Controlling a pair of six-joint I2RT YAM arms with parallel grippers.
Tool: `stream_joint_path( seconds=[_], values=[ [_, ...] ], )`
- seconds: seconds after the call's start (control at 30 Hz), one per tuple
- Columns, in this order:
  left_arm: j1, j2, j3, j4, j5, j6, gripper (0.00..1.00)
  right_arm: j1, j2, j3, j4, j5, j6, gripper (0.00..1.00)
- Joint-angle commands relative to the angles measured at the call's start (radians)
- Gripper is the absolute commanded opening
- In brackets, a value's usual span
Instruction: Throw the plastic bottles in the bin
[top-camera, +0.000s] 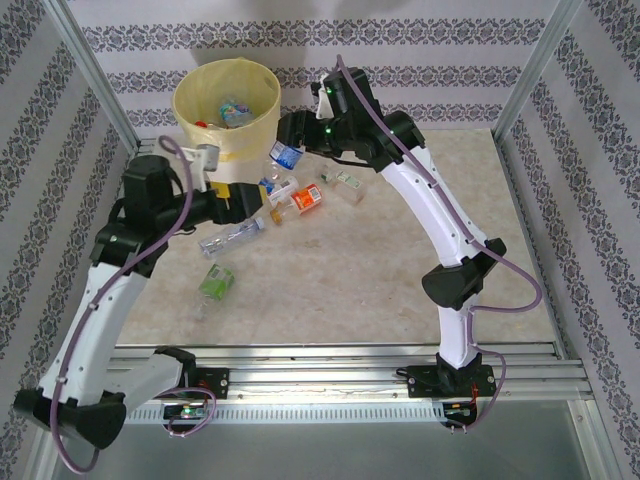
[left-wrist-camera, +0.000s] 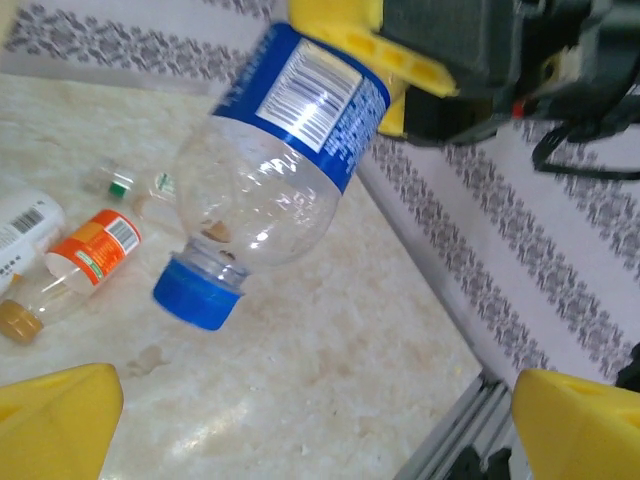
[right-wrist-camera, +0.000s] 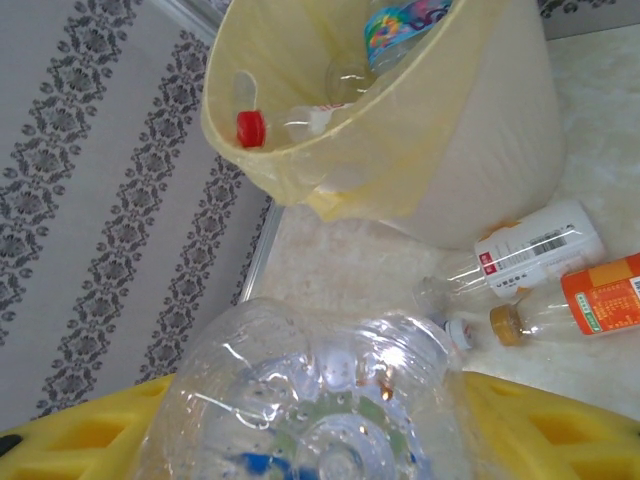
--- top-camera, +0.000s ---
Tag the blue label bottle blue cap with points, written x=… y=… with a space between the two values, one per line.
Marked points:
x=286 y=154

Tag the slim clear water bottle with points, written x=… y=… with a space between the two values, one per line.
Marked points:
x=225 y=239

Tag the white label barcode bottle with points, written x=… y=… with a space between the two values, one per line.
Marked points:
x=285 y=187

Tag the clear bottle green cap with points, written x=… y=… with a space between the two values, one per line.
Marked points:
x=345 y=179

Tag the orange label bottle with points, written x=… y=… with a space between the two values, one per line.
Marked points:
x=306 y=196

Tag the green label clear bottle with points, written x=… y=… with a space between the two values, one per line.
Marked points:
x=216 y=282

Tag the clear bottle red cap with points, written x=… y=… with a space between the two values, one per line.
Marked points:
x=200 y=123

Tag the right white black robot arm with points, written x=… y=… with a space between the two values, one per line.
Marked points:
x=435 y=210

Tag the cream plastic bin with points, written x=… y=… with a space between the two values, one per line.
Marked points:
x=245 y=167

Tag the yellow plastic bin liner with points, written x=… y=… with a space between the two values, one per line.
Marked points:
x=260 y=85

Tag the left controller board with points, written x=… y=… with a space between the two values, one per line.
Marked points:
x=186 y=412

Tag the controller board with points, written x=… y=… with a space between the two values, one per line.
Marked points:
x=457 y=409
x=186 y=412

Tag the grey metal front panel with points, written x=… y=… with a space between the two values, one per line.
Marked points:
x=320 y=455

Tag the right controller board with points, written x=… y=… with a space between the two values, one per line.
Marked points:
x=457 y=409

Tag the left aluminium side rail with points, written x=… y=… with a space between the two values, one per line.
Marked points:
x=144 y=146

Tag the aluminium side rail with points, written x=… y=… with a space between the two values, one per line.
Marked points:
x=520 y=200
x=144 y=146

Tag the left aluminium frame post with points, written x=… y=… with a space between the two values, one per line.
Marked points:
x=87 y=50

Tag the aluminium frame post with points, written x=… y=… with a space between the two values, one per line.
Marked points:
x=87 y=50
x=544 y=50

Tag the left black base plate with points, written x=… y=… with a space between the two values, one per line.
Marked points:
x=215 y=382

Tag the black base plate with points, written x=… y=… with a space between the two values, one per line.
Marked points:
x=425 y=385
x=215 y=382

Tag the aluminium front rail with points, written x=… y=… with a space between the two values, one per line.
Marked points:
x=320 y=370

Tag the right aluminium side rail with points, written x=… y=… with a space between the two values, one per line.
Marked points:
x=520 y=200

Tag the right aluminium frame post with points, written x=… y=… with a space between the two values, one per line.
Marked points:
x=544 y=50

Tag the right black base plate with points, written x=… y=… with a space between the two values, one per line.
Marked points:
x=425 y=385

